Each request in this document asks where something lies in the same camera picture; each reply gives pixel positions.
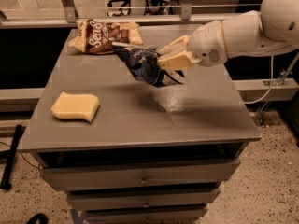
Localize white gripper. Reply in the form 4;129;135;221
157;21;228;70

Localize blue chip bag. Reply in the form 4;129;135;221
113;46;186;88

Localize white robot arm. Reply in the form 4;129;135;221
158;0;299;70

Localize brown chip bag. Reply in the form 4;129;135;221
68;19;143;55

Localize yellow sponge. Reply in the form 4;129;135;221
51;91;100;122

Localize metal window railing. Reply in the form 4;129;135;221
0;0;261;29

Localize black office chair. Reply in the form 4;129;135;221
107;0;131;17

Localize black shoe tip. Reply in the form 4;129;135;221
26;213;49;224

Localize black stand leg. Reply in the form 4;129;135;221
0;125;23;190

